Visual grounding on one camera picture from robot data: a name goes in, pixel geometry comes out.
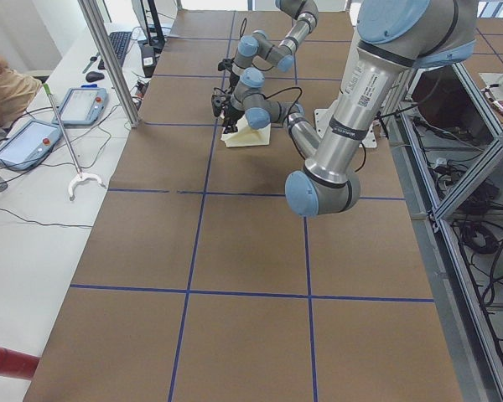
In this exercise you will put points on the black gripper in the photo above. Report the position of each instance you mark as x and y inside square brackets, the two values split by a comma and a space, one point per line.
[230, 114]
[233, 77]

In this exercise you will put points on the cream long-sleeve cat shirt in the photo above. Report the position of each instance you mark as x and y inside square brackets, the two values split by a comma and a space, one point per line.
[245, 136]

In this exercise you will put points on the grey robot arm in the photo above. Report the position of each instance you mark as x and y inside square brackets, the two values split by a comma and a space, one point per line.
[281, 55]
[391, 37]

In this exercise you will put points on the black power adapter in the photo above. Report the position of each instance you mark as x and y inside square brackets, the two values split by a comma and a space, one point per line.
[149, 60]

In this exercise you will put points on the black keyboard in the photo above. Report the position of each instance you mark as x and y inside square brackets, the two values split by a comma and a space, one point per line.
[120, 41]

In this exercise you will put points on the black computer mouse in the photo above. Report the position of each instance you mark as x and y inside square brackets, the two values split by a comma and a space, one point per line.
[94, 76]

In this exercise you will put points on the far grey teach pendant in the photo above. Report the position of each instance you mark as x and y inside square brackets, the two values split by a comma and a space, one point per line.
[82, 106]

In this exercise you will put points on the grey teach pendant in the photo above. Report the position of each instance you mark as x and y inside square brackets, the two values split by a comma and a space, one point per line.
[82, 106]
[30, 145]

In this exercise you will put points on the white-headed reacher grabber stick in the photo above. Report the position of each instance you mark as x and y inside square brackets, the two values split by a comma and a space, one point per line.
[80, 176]

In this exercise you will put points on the near grey teach pendant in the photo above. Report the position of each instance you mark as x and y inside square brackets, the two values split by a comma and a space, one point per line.
[30, 145]

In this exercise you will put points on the person in beige shirt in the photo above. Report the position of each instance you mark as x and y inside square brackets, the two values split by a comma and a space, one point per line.
[17, 90]

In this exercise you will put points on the red cylinder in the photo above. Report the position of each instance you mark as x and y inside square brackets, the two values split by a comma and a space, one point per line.
[17, 365]

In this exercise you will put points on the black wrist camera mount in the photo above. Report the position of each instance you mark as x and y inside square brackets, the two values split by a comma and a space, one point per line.
[219, 99]
[225, 65]

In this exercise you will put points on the aluminium frame post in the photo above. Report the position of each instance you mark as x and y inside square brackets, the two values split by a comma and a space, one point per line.
[96, 25]

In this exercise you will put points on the aluminium frame rack with cables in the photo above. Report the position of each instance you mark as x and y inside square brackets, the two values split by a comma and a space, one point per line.
[446, 129]

